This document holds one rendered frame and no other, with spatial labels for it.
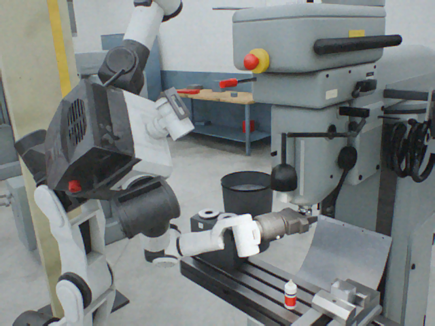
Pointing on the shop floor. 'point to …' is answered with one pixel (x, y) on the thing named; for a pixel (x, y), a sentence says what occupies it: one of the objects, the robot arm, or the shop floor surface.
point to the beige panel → (39, 102)
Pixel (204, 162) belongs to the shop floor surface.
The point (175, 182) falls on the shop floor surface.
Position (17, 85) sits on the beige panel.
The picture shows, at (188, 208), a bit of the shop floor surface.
